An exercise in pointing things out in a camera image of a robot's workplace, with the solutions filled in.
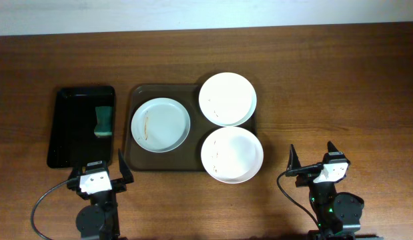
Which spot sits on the green scrubbing sponge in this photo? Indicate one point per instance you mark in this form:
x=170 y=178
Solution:
x=104 y=115

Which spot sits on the white plate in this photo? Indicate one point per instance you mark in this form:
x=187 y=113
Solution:
x=232 y=155
x=227 y=99

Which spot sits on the black rectangular tray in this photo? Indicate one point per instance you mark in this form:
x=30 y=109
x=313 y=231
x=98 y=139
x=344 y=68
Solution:
x=72 y=140

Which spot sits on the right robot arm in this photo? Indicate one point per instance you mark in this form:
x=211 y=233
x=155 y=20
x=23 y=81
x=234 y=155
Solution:
x=336 y=214

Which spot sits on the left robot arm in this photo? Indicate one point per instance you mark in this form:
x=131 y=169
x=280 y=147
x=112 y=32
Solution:
x=100 y=219

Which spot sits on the pale blue plate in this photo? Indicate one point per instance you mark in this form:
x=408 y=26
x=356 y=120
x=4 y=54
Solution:
x=160 y=125

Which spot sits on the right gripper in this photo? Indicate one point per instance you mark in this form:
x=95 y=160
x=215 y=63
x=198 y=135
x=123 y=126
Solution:
x=305 y=179

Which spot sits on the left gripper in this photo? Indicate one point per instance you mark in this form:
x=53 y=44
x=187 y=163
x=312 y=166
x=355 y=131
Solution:
x=120 y=184

